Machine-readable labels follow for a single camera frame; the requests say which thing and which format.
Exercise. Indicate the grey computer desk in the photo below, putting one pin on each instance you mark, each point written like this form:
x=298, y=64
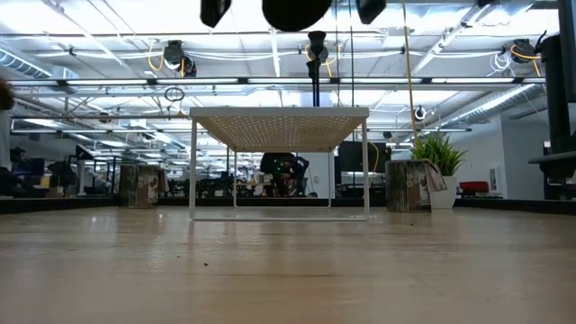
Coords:
x=558, y=164

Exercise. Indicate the green plant in white pot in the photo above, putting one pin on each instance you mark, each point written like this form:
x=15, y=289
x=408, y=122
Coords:
x=445, y=200

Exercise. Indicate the silver ventilation duct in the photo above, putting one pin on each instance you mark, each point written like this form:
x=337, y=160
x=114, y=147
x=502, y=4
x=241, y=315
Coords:
x=495, y=105
x=22, y=65

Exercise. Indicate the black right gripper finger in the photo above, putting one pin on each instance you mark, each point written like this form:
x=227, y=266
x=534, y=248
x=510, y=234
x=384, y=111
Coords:
x=371, y=9

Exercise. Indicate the monitor with black stand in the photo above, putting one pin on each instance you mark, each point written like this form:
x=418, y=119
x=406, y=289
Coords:
x=568, y=67

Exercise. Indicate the person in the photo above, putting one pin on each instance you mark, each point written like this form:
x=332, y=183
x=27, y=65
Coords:
x=4, y=135
x=279, y=164

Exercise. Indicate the red box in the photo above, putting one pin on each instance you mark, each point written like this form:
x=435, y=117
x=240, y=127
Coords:
x=473, y=187

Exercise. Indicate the glass candle jar brown label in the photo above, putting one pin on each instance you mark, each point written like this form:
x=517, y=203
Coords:
x=405, y=186
x=135, y=186

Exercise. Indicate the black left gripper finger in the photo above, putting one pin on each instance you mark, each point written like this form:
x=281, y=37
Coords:
x=215, y=11

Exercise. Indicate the black aluminium table frame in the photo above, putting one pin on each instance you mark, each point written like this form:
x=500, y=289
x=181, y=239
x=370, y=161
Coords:
x=67, y=204

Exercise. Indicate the black background screen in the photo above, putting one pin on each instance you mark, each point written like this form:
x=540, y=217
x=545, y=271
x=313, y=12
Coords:
x=360, y=157

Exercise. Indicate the white perforated metal shelf riser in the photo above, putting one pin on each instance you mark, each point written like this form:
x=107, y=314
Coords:
x=279, y=111

